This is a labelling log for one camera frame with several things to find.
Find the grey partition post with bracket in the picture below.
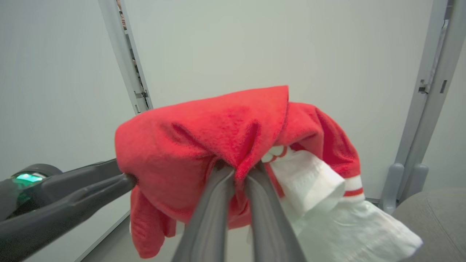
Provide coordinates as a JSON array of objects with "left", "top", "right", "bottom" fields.
[{"left": 98, "top": 0, "right": 154, "bottom": 115}]

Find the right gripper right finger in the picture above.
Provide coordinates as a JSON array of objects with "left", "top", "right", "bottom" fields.
[{"left": 245, "top": 164, "right": 306, "bottom": 262}]

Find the grey fabric sofa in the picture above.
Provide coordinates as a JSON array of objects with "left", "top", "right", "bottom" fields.
[{"left": 391, "top": 187, "right": 466, "bottom": 262}]

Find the red and white garment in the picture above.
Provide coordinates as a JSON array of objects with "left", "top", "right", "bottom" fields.
[{"left": 115, "top": 86, "right": 423, "bottom": 262}]

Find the grey curved partition foot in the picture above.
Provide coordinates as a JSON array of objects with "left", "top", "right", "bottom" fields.
[
  {"left": 379, "top": 163, "right": 405, "bottom": 215},
  {"left": 399, "top": 164, "right": 429, "bottom": 203}
]

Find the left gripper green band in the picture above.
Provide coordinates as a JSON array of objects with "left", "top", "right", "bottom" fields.
[{"left": 0, "top": 159, "right": 137, "bottom": 262}]

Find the grey double partition post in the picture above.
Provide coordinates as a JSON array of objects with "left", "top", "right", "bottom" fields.
[{"left": 394, "top": 0, "right": 466, "bottom": 202}]

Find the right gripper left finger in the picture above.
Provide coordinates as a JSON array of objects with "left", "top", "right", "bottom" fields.
[{"left": 172, "top": 167, "right": 235, "bottom": 262}]

